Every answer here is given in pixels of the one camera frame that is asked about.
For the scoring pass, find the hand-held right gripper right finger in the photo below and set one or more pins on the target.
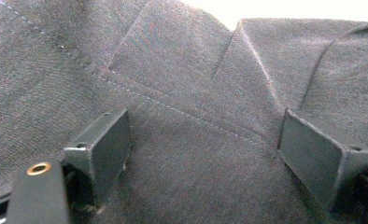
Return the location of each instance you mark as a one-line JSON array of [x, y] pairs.
[[313, 161]]

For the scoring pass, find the dark grey cloth garment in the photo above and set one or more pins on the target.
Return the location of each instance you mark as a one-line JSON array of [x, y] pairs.
[[185, 87]]

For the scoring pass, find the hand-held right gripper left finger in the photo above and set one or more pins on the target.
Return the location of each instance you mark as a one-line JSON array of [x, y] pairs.
[[107, 155]]

